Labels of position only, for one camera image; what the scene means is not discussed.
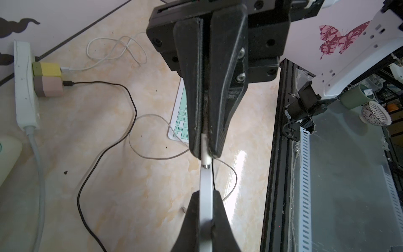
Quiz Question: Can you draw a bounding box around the yellow wireless keyboard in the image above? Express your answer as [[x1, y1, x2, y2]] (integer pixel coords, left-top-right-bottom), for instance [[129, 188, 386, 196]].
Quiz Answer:
[[199, 165, 213, 252]]

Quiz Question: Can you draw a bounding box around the white vented cable duct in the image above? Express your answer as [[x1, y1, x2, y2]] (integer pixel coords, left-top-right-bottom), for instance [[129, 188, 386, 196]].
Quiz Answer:
[[298, 127, 312, 252]]

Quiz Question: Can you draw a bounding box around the mint green toaster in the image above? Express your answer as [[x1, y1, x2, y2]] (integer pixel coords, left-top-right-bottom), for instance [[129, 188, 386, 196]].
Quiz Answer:
[[0, 135, 23, 185]]

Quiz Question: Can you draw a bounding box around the white charging cable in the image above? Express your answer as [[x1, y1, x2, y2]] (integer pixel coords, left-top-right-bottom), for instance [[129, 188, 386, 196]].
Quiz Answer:
[[60, 35, 148, 73]]

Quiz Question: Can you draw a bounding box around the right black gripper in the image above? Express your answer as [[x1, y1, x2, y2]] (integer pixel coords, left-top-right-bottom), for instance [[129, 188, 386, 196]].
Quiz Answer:
[[147, 1, 291, 159]]

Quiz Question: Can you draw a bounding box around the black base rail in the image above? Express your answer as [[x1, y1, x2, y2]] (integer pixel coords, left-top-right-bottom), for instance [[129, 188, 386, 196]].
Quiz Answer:
[[260, 59, 296, 252]]

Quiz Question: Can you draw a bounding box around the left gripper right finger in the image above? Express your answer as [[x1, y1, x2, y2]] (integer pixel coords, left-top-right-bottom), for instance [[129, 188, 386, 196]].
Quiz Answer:
[[212, 190, 241, 252]]

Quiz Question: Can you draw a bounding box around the grey power strip cord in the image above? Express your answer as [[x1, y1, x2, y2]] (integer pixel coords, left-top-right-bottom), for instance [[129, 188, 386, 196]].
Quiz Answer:
[[25, 125, 47, 252]]

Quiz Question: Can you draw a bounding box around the yellow charger adapter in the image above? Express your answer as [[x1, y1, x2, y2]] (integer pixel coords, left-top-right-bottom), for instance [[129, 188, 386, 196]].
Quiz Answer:
[[32, 62, 62, 78]]

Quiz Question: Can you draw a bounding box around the black charging cable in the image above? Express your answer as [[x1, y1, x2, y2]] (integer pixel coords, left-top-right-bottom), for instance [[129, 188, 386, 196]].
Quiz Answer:
[[62, 80, 138, 252]]

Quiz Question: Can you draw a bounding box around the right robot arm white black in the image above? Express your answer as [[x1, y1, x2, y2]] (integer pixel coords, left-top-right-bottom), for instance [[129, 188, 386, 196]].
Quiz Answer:
[[146, 1, 403, 159]]

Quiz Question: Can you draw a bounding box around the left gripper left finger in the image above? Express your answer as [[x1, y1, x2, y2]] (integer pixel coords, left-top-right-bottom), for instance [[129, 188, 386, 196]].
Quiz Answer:
[[171, 191, 200, 252]]

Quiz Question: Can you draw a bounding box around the white power strip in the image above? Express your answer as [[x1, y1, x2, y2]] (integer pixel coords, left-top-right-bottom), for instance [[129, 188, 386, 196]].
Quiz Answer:
[[14, 41, 41, 131]]

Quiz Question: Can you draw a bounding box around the green wireless keyboard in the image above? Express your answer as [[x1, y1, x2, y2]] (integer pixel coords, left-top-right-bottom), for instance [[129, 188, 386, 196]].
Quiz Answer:
[[168, 78, 189, 145]]

